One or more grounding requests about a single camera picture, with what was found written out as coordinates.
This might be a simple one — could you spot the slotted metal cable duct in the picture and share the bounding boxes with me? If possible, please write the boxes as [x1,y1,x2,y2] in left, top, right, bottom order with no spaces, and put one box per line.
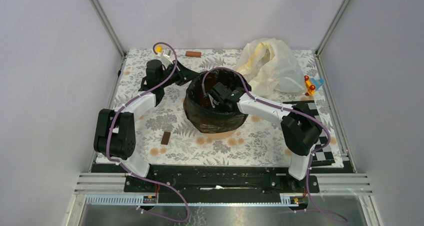
[86,194,299,207]

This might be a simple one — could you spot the black trash bag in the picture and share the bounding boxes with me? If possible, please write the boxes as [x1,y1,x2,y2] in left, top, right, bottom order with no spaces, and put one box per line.
[183,69,248,134]

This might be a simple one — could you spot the black white checkerboard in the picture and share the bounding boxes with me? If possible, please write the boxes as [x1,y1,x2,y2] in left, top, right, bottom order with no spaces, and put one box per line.
[281,112,336,167]

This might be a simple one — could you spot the blue toy piece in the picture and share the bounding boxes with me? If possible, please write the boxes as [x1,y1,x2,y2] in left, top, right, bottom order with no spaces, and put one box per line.
[311,78,324,90]

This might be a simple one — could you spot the translucent white trash bag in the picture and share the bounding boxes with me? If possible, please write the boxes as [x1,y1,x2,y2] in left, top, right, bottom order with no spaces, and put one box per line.
[235,38,306,97]

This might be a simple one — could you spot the brown cylinder block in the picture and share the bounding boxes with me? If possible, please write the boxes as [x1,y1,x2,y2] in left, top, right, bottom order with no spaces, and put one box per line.
[185,51,202,58]

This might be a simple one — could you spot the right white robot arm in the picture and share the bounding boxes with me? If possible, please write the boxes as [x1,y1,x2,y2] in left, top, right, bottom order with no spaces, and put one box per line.
[205,83,330,192]

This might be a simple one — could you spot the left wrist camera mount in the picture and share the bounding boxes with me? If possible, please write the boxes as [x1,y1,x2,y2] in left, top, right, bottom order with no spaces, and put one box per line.
[157,48,174,67]

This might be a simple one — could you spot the dark brown wooden block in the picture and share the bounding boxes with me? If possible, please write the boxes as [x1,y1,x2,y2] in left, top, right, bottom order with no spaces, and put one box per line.
[161,132,171,145]

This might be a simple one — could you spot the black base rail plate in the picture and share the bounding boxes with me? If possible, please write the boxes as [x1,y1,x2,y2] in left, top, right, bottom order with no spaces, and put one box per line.
[91,164,355,204]

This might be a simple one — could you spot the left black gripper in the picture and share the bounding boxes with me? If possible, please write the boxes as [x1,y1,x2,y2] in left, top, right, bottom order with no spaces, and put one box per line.
[158,59,200,87]

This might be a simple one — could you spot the red yellow toy vehicle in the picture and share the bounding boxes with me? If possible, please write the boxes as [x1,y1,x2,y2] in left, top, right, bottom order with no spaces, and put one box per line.
[304,75,316,96]

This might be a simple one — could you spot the orange plastic trash bin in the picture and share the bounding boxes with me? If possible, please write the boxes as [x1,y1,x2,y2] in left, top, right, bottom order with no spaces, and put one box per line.
[202,130,236,140]

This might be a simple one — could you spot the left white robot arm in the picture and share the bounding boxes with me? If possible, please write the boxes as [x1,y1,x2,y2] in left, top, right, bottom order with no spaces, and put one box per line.
[93,59,199,192]

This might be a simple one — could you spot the floral patterned table mat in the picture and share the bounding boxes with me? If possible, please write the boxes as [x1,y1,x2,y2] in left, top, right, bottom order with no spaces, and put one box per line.
[113,49,343,168]

